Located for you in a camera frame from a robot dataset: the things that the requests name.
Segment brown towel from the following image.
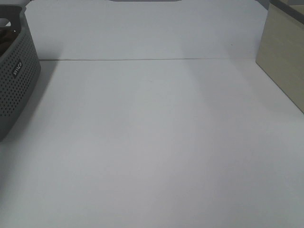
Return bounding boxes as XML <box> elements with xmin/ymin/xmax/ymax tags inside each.
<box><xmin>0</xmin><ymin>30</ymin><xmax>18</xmax><ymax>56</ymax></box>

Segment grey perforated plastic basket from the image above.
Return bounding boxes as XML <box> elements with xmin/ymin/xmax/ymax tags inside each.
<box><xmin>0</xmin><ymin>4</ymin><xmax>41</xmax><ymax>140</ymax></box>

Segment beige storage box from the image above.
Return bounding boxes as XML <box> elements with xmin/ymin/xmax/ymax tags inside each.
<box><xmin>256</xmin><ymin>0</ymin><xmax>304</xmax><ymax>111</ymax></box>

